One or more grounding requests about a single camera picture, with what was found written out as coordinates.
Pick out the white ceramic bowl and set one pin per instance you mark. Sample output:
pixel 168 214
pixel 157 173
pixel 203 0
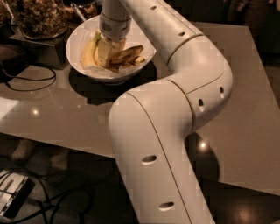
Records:
pixel 85 31

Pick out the glass jar of granola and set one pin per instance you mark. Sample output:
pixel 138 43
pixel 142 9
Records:
pixel 39 19

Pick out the dark square jar stand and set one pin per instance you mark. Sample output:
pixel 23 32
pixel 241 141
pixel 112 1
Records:
pixel 50 53

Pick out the small glass jar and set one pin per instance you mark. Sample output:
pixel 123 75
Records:
pixel 88 8

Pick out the top right yellow banana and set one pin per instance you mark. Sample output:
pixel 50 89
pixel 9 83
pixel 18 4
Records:
pixel 126 55

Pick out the silver electronics box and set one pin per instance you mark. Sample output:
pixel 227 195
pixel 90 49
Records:
pixel 14 190

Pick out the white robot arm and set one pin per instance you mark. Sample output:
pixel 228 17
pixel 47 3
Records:
pixel 148 124

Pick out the small lower right banana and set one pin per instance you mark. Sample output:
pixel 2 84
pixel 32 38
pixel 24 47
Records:
pixel 138 60

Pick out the yellow banana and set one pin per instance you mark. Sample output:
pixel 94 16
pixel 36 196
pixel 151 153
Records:
pixel 87 58
pixel 126 55
pixel 96 61

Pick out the middle yellow banana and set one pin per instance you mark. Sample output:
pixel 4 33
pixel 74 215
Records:
pixel 96 61

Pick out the left yellow banana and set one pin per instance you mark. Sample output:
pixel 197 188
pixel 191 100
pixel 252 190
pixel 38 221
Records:
pixel 87 58

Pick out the metal spoon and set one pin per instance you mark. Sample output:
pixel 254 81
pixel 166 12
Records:
pixel 77 11

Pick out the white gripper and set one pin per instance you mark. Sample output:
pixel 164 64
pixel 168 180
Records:
pixel 115 28

